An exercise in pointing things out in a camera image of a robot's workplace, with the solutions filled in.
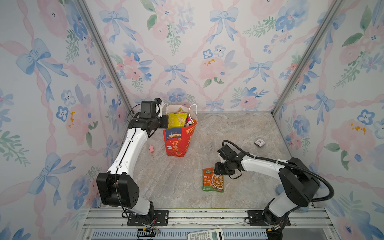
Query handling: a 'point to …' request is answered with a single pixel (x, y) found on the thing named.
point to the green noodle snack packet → (212, 181)
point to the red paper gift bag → (178, 140)
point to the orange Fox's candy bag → (188, 122)
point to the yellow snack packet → (176, 120)
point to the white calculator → (211, 234)
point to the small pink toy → (151, 148)
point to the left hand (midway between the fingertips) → (166, 118)
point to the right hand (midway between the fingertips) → (217, 171)
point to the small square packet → (259, 142)
